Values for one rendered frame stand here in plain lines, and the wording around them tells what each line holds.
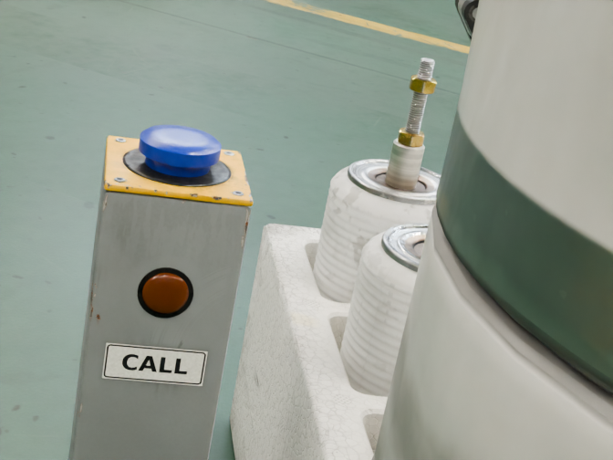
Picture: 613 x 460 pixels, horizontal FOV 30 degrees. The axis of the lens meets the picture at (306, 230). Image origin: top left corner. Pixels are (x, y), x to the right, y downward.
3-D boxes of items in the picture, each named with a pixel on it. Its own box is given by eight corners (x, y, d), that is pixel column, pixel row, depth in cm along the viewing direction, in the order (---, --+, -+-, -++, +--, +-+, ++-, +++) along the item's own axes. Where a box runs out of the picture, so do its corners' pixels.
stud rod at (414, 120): (414, 165, 79) (438, 60, 77) (407, 168, 79) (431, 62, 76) (401, 161, 80) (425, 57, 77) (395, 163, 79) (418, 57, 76)
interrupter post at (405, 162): (422, 189, 80) (432, 145, 79) (406, 196, 78) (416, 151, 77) (393, 178, 81) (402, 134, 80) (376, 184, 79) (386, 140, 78)
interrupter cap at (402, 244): (392, 223, 73) (395, 213, 73) (508, 254, 72) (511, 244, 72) (368, 264, 66) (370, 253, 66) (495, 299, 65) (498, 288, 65)
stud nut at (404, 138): (427, 145, 79) (430, 133, 79) (416, 149, 77) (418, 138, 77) (403, 136, 80) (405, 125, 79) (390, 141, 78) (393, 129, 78)
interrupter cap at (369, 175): (471, 194, 81) (472, 185, 81) (420, 217, 75) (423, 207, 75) (380, 160, 85) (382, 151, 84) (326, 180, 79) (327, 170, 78)
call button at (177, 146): (218, 194, 55) (224, 155, 54) (135, 185, 54) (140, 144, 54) (212, 165, 59) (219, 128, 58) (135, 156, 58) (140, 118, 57)
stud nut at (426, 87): (440, 92, 77) (442, 80, 77) (428, 96, 76) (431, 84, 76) (414, 84, 78) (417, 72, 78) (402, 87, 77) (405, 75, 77)
